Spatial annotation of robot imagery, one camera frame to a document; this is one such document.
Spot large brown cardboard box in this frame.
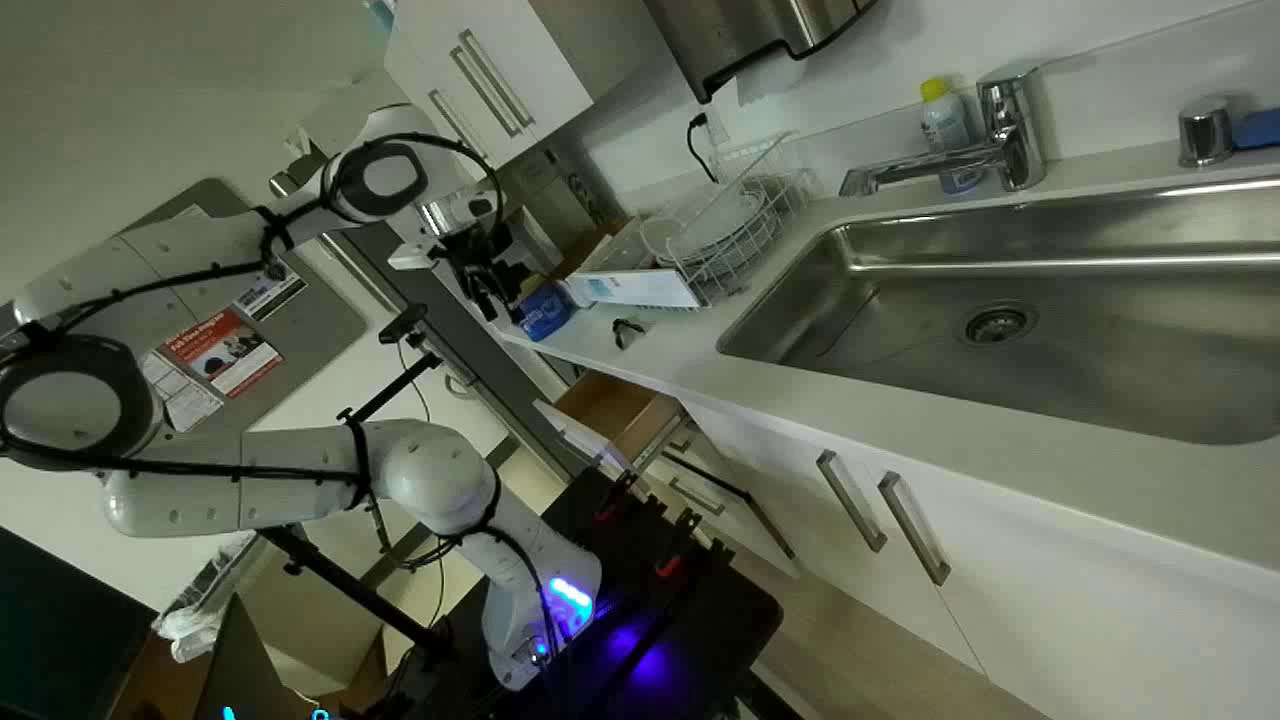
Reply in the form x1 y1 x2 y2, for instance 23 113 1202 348
242 531 444 702

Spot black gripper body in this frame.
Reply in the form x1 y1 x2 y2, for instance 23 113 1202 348
444 215 519 295

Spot chrome faucet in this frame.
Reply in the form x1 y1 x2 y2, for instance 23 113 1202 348
836 66 1057 199

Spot stack of white plates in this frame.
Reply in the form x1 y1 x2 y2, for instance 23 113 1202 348
680 183 793 295

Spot black monitor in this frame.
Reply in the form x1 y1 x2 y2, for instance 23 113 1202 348
0 525 161 720

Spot wooden drawer with white face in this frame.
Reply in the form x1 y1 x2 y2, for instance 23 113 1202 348
548 366 691 472

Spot steel wall cabinet handle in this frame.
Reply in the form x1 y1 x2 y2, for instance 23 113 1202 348
444 41 519 139
422 84 477 143
457 25 541 130

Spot small steel drawer handle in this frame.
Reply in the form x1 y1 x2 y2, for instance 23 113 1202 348
667 472 732 525

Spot small steel cup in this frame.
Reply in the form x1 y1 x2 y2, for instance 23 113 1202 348
1175 92 1241 173

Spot white countertop appliance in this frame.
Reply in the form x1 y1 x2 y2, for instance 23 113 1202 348
494 174 574 300

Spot blue sponge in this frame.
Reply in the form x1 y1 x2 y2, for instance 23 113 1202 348
1229 104 1280 157

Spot steel cabinet door handle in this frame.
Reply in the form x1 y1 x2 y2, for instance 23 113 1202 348
811 443 892 555
870 466 957 586

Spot black robot cart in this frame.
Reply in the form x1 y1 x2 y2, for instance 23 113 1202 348
384 455 793 720

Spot white wire dish rack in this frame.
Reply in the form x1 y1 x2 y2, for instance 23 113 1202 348
633 127 819 310

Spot white wall cabinet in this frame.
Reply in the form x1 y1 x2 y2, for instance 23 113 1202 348
379 0 598 183

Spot black clamp with red grip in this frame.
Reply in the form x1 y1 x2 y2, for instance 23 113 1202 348
642 544 695 590
574 490 635 537

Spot stainless steel sink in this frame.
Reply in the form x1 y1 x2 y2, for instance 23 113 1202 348
710 174 1280 453

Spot steel paper towel dispenser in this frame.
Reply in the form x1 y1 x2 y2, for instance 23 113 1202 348
641 0 885 109

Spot grey notice board with posters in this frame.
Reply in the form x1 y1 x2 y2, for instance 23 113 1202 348
0 174 384 436

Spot white crumpled cloth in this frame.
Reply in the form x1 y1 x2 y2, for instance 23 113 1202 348
147 570 235 666

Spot white counter cabinet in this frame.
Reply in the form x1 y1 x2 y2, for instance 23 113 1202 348
530 377 1280 720

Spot blue and white box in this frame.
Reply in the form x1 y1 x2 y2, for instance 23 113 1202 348
507 279 584 348

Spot long black tripod pole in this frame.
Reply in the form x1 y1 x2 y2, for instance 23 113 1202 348
255 526 446 648

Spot dark grey tall panel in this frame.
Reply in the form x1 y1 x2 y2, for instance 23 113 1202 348
347 224 597 475

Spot small brown cardboard box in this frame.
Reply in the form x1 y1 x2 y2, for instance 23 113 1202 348
550 218 647 286

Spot black tongs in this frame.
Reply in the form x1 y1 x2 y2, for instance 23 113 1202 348
609 310 650 354

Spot soap bottle with yellow cap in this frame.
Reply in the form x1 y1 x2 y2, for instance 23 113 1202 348
915 71 989 194

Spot black power cable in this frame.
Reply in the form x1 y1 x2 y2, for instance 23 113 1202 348
680 109 732 190

